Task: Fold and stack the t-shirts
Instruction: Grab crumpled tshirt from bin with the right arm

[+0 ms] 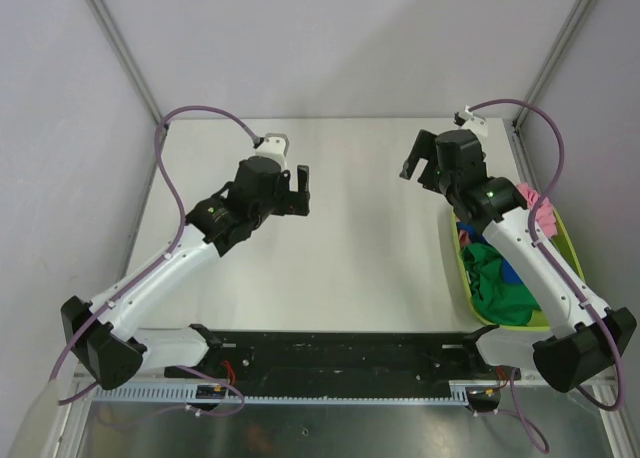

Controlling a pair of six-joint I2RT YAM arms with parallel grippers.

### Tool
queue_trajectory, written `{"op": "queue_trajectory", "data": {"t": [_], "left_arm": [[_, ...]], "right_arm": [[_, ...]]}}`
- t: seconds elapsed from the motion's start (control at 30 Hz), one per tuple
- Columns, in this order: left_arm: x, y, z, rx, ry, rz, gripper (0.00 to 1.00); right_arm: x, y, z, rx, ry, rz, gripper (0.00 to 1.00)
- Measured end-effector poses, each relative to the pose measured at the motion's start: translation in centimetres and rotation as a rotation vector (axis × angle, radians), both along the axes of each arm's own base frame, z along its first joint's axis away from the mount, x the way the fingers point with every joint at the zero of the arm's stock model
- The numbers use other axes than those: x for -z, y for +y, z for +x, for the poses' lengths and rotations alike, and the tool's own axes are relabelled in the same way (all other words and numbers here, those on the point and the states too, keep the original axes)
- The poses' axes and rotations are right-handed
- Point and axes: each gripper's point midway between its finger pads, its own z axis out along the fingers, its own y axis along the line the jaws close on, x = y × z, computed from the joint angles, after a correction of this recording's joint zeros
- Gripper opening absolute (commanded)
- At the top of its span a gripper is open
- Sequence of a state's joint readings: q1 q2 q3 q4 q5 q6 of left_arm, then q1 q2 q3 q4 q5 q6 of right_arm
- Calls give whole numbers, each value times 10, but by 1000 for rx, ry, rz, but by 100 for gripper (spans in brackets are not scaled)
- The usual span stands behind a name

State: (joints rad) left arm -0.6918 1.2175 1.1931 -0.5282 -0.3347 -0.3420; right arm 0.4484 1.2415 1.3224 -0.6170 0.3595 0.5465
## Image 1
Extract blue t shirt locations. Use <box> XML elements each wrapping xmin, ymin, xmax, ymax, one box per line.
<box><xmin>456</xmin><ymin>220</ymin><xmax>522</xmax><ymax>285</ymax></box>

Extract lime green plastic basin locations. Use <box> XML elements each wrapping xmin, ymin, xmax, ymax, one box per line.
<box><xmin>449</xmin><ymin>208</ymin><xmax>587</xmax><ymax>333</ymax></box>

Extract green t shirt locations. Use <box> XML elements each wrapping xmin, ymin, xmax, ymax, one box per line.
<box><xmin>460</xmin><ymin>243</ymin><xmax>541</xmax><ymax>326</ymax></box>

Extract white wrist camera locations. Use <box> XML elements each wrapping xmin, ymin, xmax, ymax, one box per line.
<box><xmin>255</xmin><ymin>133</ymin><xmax>289</xmax><ymax>171</ymax></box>
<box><xmin>453</xmin><ymin>106</ymin><xmax>489</xmax><ymax>139</ymax></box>

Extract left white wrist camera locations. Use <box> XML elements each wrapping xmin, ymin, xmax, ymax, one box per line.
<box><xmin>255</xmin><ymin>133</ymin><xmax>289</xmax><ymax>171</ymax></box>

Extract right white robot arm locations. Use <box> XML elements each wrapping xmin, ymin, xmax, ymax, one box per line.
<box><xmin>400</xmin><ymin>129</ymin><xmax>637</xmax><ymax>392</ymax></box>

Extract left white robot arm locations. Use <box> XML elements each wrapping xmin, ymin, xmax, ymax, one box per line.
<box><xmin>61</xmin><ymin>156</ymin><xmax>310</xmax><ymax>390</ymax></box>

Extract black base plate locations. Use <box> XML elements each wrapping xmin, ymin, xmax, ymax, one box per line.
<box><xmin>194</xmin><ymin>330</ymin><xmax>499</xmax><ymax>396</ymax></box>

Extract aluminium frame post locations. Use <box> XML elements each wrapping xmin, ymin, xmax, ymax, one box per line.
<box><xmin>85</xmin><ymin>0</ymin><xmax>163</xmax><ymax>124</ymax></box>
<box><xmin>524</xmin><ymin>0</ymin><xmax>599</xmax><ymax>105</ymax></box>

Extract right aluminium frame post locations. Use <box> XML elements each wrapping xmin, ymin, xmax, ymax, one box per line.
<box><xmin>524</xmin><ymin>0</ymin><xmax>599</xmax><ymax>105</ymax></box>

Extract pink t shirt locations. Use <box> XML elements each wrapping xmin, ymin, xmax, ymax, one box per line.
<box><xmin>516</xmin><ymin>183</ymin><xmax>558</xmax><ymax>239</ymax></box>

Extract grey slotted cable duct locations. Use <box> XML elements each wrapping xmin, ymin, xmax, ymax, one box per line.
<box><xmin>91</xmin><ymin>382</ymin><xmax>498</xmax><ymax>406</ymax></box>

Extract left aluminium frame post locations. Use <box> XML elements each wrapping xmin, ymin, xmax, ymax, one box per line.
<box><xmin>85</xmin><ymin>0</ymin><xmax>163</xmax><ymax>124</ymax></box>

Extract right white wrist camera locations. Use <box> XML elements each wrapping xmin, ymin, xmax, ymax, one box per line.
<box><xmin>453</xmin><ymin>106</ymin><xmax>489</xmax><ymax>139</ymax></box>

